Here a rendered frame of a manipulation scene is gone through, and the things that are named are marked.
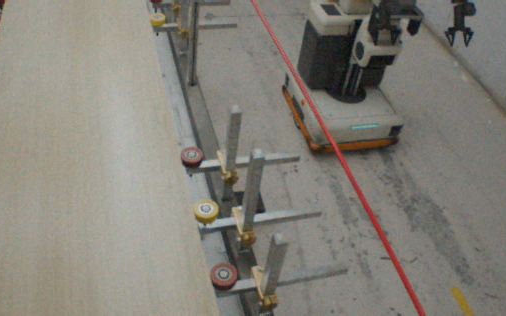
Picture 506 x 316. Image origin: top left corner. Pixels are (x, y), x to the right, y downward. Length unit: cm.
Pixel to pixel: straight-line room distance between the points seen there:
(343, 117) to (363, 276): 99
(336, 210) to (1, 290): 197
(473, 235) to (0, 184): 253
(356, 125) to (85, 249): 201
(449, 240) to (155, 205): 191
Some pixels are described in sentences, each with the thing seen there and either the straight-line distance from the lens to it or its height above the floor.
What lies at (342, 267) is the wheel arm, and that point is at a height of 83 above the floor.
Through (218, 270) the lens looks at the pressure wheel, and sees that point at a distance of 147.
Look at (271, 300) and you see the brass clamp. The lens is 152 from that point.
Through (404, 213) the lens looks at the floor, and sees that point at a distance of 306.
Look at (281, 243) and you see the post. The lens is 131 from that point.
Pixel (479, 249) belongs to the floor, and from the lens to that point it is 311.
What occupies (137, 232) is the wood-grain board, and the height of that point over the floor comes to 90.
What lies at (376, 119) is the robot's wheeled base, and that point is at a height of 28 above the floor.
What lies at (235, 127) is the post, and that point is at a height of 106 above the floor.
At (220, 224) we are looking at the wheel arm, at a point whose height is 82.
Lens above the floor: 214
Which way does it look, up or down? 44 degrees down
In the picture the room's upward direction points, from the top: 9 degrees clockwise
